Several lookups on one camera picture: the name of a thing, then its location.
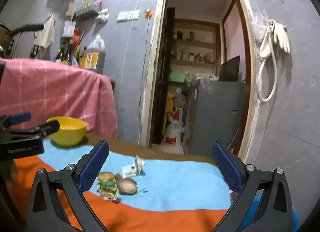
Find green leafy scrap wrapper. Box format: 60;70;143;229
97;179;119;201

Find brown mushroom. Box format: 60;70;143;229
117;178;137;195

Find small white green wrapper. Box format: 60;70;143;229
121;156;145;178

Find brown potato piece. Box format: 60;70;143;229
97;172;116;182

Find blue plastic bucket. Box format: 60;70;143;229
236;189;299;231

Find pink checked cloth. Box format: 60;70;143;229
1;58;118;138

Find yellow plastic bowl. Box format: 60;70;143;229
47;116;86;147

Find dark sauce bottle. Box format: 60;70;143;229
55;47;64;63

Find striped fleece table cover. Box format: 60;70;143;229
5;138;231;231

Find hanging beige towel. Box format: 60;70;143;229
34;12;55;58

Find large cooking oil jug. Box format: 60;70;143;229
79;34;106;74

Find grey washing machine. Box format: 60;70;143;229
183;79;245;158

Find red white rice sack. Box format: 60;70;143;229
161;108;184;155

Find black monitor screen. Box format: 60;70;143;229
219;56;240;82

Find green box on shelf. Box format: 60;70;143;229
169;72;185;83

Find white rubber gloves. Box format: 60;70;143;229
259;19;291;58

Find wooden storage shelf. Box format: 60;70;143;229
171;18;221;75

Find black handled cooking pot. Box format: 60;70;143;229
0;22;44;51

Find wire wall shelf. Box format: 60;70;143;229
72;5;101;21

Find white hose loop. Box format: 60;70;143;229
256;34;279;103

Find white wall switch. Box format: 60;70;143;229
117;10;140;22

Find orange wall hook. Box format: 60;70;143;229
145;9;153;19

